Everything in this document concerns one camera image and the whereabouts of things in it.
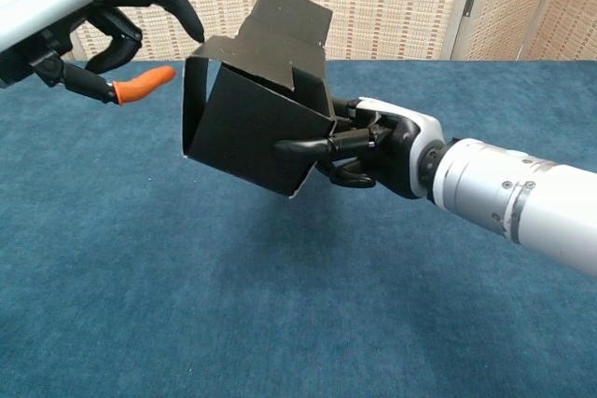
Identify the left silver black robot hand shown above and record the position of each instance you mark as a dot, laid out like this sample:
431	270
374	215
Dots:
42	2

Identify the black screen hinge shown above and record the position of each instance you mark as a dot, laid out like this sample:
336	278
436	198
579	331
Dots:
469	4

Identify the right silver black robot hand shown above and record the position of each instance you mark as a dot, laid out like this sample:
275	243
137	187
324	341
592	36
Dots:
401	146

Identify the black cardboard box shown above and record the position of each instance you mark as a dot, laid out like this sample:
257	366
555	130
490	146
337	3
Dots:
247	137

